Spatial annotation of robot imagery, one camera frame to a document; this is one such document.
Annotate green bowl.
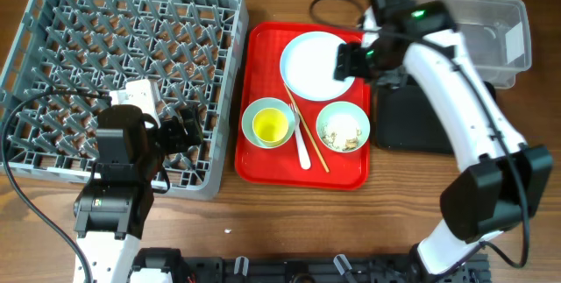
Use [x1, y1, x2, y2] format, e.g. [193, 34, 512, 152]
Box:
[316, 101, 371, 153]

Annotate rice and food scraps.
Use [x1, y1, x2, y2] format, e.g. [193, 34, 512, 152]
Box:
[320, 114, 362, 152]

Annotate light blue small bowl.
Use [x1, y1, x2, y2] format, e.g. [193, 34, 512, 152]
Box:
[242, 97, 295, 149]

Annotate yellow plastic cup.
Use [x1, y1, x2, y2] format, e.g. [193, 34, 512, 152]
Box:
[252, 108, 288, 147]

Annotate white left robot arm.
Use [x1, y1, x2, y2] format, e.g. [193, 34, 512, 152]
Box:
[74, 104, 202, 282]

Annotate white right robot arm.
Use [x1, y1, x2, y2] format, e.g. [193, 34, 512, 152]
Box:
[333, 0, 553, 282]

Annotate black waste tray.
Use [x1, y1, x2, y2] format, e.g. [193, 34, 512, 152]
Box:
[375, 76, 499, 156]

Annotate grey dishwasher rack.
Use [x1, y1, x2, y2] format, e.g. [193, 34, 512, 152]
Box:
[1, 0, 248, 200]

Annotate clear plastic waste bin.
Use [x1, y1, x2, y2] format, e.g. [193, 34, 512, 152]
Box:
[415, 0, 532, 88]

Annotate large light blue plate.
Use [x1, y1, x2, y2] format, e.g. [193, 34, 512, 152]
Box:
[280, 32, 354, 102]

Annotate wooden chopstick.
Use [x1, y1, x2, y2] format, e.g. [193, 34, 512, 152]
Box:
[284, 84, 330, 173]

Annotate red plastic tray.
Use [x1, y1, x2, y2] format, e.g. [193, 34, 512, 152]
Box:
[235, 22, 371, 190]

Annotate white plastic fork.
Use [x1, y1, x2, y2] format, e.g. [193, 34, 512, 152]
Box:
[289, 103, 311, 170]

